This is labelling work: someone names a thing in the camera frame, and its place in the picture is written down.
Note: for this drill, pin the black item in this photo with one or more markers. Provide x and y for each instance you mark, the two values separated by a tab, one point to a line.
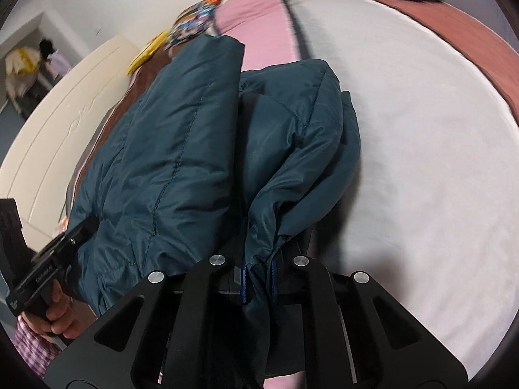
46	47

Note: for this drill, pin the pink patchwork quilt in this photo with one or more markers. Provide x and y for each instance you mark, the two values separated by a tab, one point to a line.
405	129

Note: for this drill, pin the cartoon printed pillow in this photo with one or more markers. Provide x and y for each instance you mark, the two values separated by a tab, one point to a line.
194	24

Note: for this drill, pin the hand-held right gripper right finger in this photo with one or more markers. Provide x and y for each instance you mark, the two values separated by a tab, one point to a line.
324	332

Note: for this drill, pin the lilac cloth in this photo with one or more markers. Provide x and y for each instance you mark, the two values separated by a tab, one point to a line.
59	65

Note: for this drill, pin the person's left forearm plaid sleeve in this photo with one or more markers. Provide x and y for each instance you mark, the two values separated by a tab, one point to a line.
34	352

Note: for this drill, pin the cream headboard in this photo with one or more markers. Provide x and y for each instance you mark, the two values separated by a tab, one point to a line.
52	142

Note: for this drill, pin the yellow pillow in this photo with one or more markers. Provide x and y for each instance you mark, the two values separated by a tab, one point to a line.
150	52

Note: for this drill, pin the person's left hand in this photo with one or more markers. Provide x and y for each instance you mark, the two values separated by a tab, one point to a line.
61	320

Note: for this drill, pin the beige and yellow cloth pile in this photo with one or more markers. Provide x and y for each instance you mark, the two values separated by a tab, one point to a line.
22	73

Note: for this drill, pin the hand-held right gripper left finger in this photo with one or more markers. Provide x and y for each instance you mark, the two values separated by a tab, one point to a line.
182	332

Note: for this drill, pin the teal puffer jacket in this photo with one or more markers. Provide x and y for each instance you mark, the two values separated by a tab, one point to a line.
162	150

